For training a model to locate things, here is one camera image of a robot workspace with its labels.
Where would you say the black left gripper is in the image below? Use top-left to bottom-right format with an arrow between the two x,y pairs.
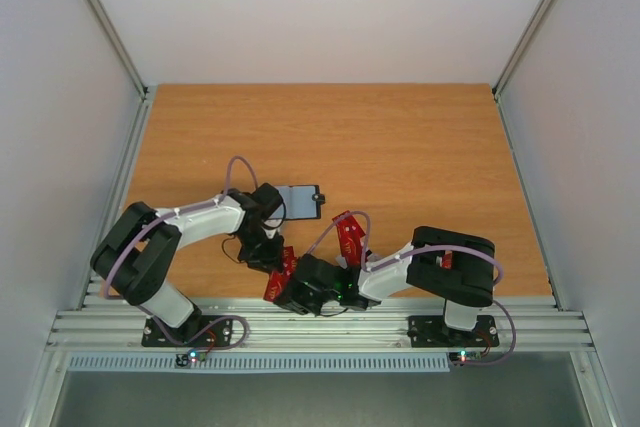
237,226 -> 286,273

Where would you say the red vip card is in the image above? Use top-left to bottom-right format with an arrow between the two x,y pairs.
340,238 -> 371,268
436,251 -> 454,270
263,246 -> 297,303

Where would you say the black leather card holder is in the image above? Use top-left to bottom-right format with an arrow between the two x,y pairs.
272,184 -> 326,221

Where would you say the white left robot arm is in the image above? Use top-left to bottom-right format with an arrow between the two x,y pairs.
90,183 -> 287,345

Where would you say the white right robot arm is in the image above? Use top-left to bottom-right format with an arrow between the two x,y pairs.
273,226 -> 504,344

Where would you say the red card upper centre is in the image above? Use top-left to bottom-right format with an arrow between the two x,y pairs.
333,210 -> 366,245

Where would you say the left small circuit board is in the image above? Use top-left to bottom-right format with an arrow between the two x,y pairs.
175,351 -> 208,368

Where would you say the small circuit board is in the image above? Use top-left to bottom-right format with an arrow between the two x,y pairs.
449,350 -> 485,365
175,351 -> 208,368

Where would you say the right small circuit board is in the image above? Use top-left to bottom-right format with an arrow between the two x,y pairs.
449,350 -> 485,365

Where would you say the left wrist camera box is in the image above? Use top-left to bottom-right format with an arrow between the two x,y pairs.
262,218 -> 284,239

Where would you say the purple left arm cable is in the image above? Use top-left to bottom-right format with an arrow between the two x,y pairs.
102,155 -> 261,350

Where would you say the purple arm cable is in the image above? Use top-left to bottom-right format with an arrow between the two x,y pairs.
309,210 -> 516,366
102,155 -> 261,350

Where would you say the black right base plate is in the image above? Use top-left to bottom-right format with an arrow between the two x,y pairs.
407,315 -> 500,348

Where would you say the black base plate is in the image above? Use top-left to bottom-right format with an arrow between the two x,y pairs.
407,315 -> 500,348
141,315 -> 234,348

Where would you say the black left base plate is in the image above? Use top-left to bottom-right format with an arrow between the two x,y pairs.
141,315 -> 234,348

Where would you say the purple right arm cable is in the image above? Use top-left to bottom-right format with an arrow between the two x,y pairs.
309,210 -> 516,366

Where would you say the aluminium rail base front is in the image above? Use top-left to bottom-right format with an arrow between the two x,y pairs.
46,296 -> 594,353

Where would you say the grey slotted cable duct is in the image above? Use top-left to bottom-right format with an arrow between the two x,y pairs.
67,352 -> 450,374

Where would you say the left aluminium frame post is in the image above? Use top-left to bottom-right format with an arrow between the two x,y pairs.
85,0 -> 148,99

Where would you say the aluminium frame post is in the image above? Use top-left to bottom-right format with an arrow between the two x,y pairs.
492,0 -> 557,102
85,0 -> 148,99

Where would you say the right aluminium frame post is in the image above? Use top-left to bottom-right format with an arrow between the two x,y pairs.
492,0 -> 557,102

